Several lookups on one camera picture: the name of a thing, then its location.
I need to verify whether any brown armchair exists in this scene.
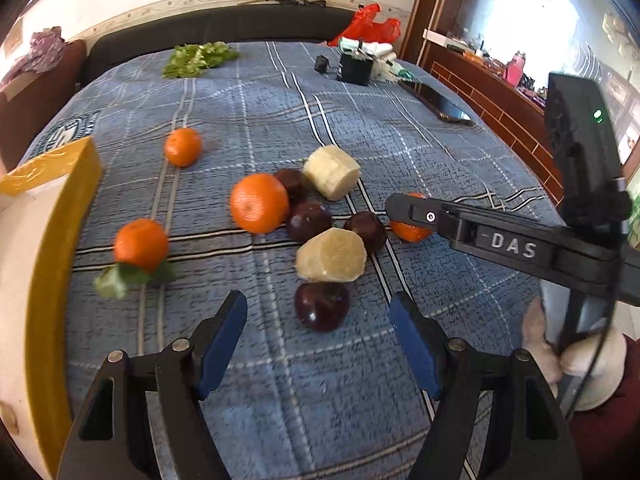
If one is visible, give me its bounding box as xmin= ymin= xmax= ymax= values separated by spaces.
xmin=0 ymin=39 xmax=87 ymax=176

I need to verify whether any black smartphone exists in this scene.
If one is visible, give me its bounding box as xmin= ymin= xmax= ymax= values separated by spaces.
xmin=399 ymin=80 xmax=474 ymax=126

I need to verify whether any purple cloth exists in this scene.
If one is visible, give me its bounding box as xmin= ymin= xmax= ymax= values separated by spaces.
xmin=1 ymin=26 xmax=66 ymax=86

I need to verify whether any small black clip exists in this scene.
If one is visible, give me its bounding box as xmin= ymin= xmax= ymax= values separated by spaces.
xmin=314 ymin=55 xmax=329 ymax=74

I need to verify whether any small tangerine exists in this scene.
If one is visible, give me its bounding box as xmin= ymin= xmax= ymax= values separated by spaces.
xmin=164 ymin=128 xmax=203 ymax=168

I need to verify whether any green lettuce bunch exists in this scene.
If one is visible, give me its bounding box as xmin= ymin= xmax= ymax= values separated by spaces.
xmin=163 ymin=41 xmax=239 ymax=78

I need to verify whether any tangerine with green leaf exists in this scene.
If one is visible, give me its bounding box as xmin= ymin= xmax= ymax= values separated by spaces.
xmin=93 ymin=218 xmax=177 ymax=299

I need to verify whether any yellow cardboard tray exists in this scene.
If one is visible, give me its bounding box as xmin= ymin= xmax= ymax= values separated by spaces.
xmin=1 ymin=136 xmax=102 ymax=479

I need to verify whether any blue plaid tablecloth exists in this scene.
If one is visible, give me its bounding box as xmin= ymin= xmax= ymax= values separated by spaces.
xmin=28 ymin=42 xmax=559 ymax=479

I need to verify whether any black pen holder box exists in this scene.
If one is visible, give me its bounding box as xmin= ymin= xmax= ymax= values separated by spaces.
xmin=336 ymin=38 xmax=374 ymax=86

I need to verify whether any large orange tangerine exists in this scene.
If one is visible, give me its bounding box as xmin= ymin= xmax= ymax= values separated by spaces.
xmin=230 ymin=174 xmax=290 ymax=234

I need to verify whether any pale sugarcane chunk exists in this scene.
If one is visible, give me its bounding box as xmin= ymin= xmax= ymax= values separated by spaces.
xmin=303 ymin=145 xmax=360 ymax=202

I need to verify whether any black sofa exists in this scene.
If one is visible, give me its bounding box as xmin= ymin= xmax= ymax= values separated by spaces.
xmin=80 ymin=3 xmax=354 ymax=86

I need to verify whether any gloved right hand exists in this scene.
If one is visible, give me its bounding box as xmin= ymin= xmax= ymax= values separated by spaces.
xmin=522 ymin=297 xmax=627 ymax=412

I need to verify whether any dark purple plum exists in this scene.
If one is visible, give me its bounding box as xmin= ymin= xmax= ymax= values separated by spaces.
xmin=273 ymin=168 xmax=308 ymax=206

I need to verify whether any red plastic bag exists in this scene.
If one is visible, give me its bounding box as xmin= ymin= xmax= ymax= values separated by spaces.
xmin=328 ymin=3 xmax=401 ymax=47

